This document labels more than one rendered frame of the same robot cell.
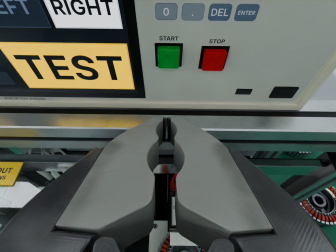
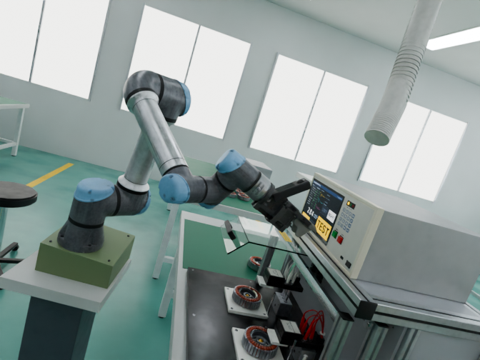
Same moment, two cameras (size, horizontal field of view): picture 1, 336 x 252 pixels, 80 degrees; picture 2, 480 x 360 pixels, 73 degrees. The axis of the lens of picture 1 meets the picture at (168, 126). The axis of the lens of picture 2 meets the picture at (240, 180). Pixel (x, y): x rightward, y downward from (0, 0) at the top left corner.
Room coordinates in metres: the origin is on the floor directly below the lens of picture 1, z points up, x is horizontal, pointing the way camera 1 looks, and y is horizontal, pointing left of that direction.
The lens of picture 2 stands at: (-0.38, -0.87, 1.43)
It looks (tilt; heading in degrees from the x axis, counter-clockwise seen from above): 10 degrees down; 78
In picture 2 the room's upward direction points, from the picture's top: 17 degrees clockwise
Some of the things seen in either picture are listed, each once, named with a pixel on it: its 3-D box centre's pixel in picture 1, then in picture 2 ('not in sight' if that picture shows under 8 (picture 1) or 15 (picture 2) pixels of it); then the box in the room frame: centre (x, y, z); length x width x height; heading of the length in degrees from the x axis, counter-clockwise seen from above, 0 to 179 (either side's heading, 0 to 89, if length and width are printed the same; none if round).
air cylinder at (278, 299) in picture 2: not in sight; (281, 303); (0.16, 0.21, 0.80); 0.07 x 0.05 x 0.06; 90
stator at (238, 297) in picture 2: not in sight; (246, 296); (0.02, 0.21, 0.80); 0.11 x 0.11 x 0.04
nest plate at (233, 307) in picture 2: not in sight; (245, 302); (0.02, 0.21, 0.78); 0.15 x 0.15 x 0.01; 0
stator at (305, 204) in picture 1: (317, 201); not in sight; (0.14, -0.38, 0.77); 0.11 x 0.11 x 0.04
